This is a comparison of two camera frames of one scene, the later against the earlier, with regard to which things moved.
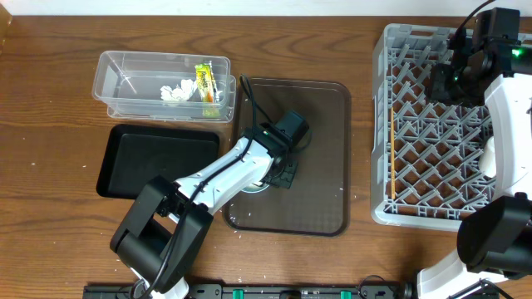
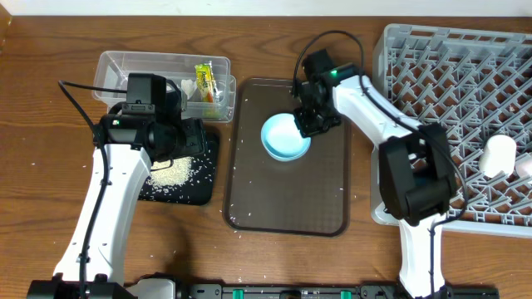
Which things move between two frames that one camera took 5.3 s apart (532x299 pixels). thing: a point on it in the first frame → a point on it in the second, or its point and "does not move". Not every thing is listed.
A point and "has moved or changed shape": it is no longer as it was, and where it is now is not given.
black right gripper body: [445, 86] → [317, 121]
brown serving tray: [318, 203] does not move
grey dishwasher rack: [425, 152] does not move
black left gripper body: [284, 177] → [189, 143]
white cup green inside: [487, 159] does not move
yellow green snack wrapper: [207, 83] does not move
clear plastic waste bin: [165, 86] does not move
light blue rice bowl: [251, 189] has moved or changed shape
